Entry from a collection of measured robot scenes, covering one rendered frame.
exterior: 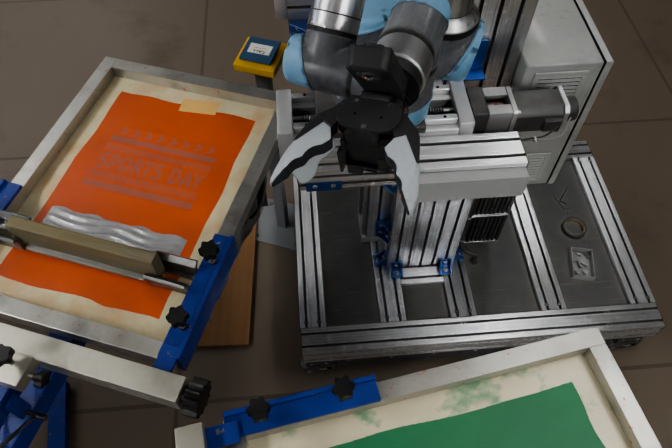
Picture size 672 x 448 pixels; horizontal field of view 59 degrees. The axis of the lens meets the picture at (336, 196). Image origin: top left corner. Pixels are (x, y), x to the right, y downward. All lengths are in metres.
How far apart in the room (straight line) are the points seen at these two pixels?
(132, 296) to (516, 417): 0.85
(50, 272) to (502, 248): 1.57
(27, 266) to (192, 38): 2.17
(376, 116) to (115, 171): 1.07
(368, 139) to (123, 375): 0.77
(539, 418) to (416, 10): 0.85
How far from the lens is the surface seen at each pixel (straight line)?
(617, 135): 3.18
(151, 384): 1.23
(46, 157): 1.69
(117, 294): 1.43
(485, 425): 1.28
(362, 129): 0.64
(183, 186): 1.55
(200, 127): 1.67
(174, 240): 1.46
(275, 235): 2.54
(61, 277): 1.50
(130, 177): 1.60
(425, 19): 0.77
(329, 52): 0.86
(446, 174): 1.27
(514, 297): 2.26
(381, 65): 0.59
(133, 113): 1.75
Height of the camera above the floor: 2.16
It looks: 54 degrees down
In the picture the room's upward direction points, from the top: straight up
